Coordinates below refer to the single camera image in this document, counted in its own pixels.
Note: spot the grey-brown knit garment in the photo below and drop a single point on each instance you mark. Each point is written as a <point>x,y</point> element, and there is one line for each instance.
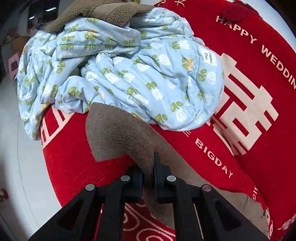
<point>112,132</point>

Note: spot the light blue floral quilt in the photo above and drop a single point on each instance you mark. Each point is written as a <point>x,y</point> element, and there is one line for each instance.
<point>153,67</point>

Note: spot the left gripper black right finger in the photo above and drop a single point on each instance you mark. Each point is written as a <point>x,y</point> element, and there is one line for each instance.
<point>201,213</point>

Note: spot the pink plastic stool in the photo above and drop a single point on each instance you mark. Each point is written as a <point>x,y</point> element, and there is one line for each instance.
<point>13,64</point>

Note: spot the brown fleece blanket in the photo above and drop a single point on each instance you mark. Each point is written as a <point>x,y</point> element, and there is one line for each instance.
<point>111,11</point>

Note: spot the red wedding blanket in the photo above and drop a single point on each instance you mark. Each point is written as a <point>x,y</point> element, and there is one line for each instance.
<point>248,145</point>

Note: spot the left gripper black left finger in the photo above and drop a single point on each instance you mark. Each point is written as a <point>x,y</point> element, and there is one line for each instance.
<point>95,213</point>

